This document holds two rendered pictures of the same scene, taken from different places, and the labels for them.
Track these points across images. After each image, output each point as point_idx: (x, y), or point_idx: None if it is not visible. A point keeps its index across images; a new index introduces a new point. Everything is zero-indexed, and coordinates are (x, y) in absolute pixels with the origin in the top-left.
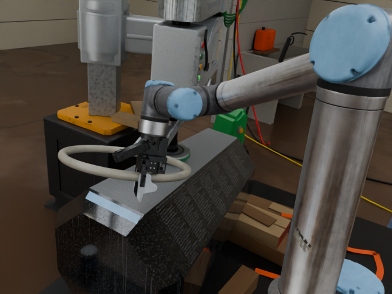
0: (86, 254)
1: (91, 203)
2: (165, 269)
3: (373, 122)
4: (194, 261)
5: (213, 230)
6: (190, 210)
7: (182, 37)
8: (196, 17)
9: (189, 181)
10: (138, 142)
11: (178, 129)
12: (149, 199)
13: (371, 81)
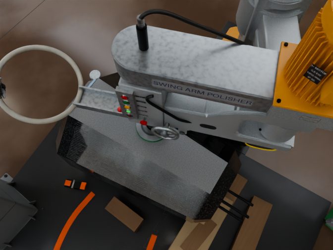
0: None
1: (89, 84)
2: (58, 140)
3: None
4: (69, 159)
5: (98, 172)
6: (96, 149)
7: None
8: (121, 75)
9: (116, 144)
10: (86, 88)
11: (127, 117)
12: (85, 116)
13: None
